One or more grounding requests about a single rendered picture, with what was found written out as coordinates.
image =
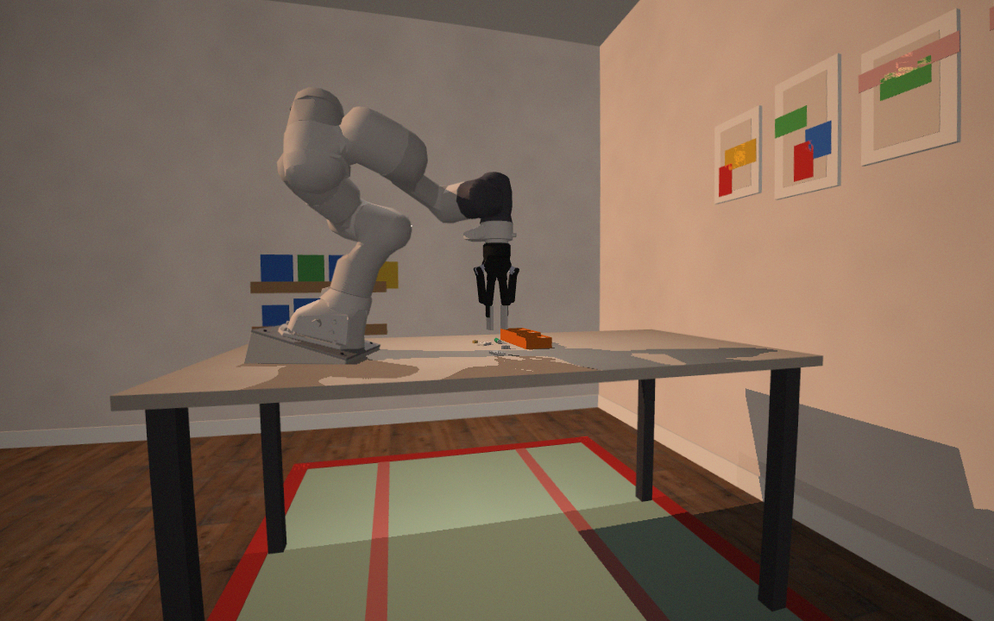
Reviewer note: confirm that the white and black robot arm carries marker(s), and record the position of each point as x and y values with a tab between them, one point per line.
320	145

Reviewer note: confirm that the orange rack of three bins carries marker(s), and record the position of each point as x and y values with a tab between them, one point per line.
525	338

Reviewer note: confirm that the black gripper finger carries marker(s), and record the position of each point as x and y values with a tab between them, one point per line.
507	295
486	297

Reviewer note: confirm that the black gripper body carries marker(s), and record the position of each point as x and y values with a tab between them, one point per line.
496	253

